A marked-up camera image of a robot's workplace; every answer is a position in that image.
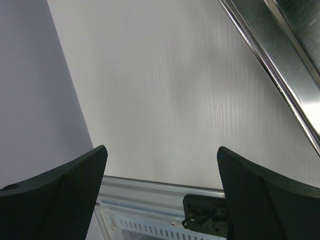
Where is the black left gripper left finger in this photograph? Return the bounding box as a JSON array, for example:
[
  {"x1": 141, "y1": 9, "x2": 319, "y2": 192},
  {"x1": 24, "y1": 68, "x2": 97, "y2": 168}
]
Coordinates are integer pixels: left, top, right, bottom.
[{"x1": 0, "y1": 145, "x2": 108, "y2": 240}]

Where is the aluminium front rail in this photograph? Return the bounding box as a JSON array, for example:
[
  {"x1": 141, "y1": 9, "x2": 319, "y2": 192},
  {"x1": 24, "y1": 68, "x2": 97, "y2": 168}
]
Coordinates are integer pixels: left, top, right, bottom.
[{"x1": 94, "y1": 175, "x2": 225, "y2": 218}]

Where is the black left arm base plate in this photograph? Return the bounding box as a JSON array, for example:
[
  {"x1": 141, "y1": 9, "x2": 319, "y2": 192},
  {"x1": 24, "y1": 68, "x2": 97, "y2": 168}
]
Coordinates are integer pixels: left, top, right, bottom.
[{"x1": 182, "y1": 194, "x2": 229, "y2": 238}]

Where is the stainless steel tray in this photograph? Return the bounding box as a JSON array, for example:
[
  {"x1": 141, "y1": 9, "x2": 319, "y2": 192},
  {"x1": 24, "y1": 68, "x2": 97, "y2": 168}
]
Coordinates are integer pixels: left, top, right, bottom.
[{"x1": 220, "y1": 0, "x2": 320, "y2": 151}]

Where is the white slotted cable duct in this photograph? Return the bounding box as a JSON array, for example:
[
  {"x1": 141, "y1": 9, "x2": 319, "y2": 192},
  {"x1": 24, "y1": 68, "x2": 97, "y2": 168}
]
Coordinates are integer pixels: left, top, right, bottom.
[{"x1": 109, "y1": 217, "x2": 196, "y2": 240}]

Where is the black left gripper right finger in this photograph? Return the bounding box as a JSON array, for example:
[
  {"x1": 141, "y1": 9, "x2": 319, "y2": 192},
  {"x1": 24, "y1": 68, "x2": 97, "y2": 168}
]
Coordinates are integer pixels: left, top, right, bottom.
[{"x1": 217, "y1": 146, "x2": 320, "y2": 240}]

